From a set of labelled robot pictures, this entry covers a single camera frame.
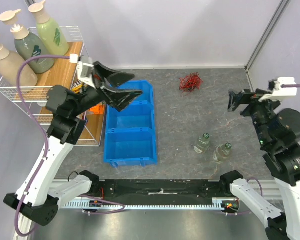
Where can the light green pump bottle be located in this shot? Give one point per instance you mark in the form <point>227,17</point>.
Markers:
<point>49,30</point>

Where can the right glass bottle green cap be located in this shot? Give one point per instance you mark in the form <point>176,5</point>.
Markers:
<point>222,152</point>

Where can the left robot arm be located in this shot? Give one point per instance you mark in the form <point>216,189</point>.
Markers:
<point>34,199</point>

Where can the beige pump bottle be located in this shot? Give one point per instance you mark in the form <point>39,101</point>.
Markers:
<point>10,62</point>

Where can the left glass bottle green cap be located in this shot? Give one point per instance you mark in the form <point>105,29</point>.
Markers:
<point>202,144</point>

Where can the blue three-compartment bin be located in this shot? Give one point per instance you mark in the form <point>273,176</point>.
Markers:
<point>130,135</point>

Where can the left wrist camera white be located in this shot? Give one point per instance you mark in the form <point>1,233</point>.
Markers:
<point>84,70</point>

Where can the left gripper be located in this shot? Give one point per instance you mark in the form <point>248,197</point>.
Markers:
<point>121,99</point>

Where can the yellow candy bag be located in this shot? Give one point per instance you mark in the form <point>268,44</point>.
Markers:
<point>77,86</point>

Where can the dark green pump bottle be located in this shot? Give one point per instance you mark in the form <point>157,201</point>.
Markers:
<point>27,44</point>

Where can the white slotted cable duct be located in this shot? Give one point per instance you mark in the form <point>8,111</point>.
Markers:
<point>88,204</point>

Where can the glass bottle green cap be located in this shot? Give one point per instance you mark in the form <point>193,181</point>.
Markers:
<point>202,144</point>
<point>222,152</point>

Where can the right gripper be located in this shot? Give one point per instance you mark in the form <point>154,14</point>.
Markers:
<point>246,100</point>

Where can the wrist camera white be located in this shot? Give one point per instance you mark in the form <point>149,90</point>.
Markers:
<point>280,89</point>
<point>84,70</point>

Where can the orange plastic object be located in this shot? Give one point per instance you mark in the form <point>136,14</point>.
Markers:
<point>97,110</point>

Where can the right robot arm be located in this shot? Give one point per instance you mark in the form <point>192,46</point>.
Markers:
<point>278,135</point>

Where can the aluminium corner post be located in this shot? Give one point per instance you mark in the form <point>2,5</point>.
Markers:
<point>283,4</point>

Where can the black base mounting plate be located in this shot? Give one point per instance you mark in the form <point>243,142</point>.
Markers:
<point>159,192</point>

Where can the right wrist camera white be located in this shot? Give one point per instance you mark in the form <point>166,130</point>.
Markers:
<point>280,89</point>

